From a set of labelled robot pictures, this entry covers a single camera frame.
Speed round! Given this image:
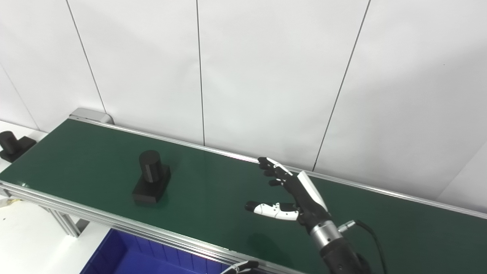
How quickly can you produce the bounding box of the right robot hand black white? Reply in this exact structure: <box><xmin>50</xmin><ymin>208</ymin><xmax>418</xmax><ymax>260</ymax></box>
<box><xmin>245</xmin><ymin>157</ymin><xmax>331</xmax><ymax>229</ymax></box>

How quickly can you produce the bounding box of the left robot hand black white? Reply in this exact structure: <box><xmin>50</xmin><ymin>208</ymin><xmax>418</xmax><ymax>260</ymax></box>
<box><xmin>221</xmin><ymin>260</ymin><xmax>259</xmax><ymax>274</ymax></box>

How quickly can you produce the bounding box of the black cylinder-on-block part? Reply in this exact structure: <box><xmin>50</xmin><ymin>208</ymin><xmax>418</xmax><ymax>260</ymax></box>
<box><xmin>132</xmin><ymin>150</ymin><xmax>172</xmax><ymax>206</ymax></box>
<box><xmin>0</xmin><ymin>131</ymin><xmax>38</xmax><ymax>164</ymax></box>

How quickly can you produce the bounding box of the green conveyor belt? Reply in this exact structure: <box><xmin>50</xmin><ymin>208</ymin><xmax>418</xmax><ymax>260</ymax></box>
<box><xmin>0</xmin><ymin>119</ymin><xmax>487</xmax><ymax>274</ymax></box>
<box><xmin>0</xmin><ymin>114</ymin><xmax>487</xmax><ymax>274</ymax></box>

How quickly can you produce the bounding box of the blue plastic bin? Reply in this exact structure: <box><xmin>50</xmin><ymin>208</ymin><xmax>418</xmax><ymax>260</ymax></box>
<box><xmin>79</xmin><ymin>228</ymin><xmax>231</xmax><ymax>274</ymax></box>

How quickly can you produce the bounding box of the aluminium conveyor support leg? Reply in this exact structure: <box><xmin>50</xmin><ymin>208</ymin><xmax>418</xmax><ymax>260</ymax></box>
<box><xmin>45</xmin><ymin>207</ymin><xmax>91</xmax><ymax>239</ymax></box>

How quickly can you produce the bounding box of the grey conveyor end cover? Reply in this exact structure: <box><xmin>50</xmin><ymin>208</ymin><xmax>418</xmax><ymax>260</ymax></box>
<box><xmin>69</xmin><ymin>108</ymin><xmax>115</xmax><ymax>125</ymax></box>

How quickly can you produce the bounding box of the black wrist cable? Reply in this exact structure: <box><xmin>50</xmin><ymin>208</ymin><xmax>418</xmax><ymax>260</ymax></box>
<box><xmin>338</xmin><ymin>219</ymin><xmax>389</xmax><ymax>274</ymax></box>

